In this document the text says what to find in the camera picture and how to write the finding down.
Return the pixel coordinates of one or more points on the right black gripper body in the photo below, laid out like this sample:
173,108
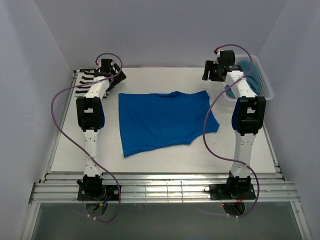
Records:
214,75

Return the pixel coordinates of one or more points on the black white striped tank top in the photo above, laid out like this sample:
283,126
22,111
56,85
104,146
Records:
83,85

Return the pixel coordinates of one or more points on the blue tank top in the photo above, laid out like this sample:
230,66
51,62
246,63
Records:
158,120

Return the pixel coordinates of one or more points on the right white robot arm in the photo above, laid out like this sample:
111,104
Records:
247,119

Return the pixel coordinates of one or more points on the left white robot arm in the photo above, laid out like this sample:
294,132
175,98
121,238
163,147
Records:
91,119

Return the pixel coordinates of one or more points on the teal tank top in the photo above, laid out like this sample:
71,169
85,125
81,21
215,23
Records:
239,79

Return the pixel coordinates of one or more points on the blue label sticker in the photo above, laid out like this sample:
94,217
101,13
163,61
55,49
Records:
90,70

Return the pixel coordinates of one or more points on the white plastic basket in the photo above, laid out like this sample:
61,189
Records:
263,80

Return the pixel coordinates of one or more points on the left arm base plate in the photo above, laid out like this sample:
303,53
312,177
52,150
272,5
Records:
110,193

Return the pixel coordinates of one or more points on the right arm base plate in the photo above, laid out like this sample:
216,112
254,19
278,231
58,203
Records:
222,192

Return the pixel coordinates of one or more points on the aluminium rail frame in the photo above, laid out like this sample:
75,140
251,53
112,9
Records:
162,188

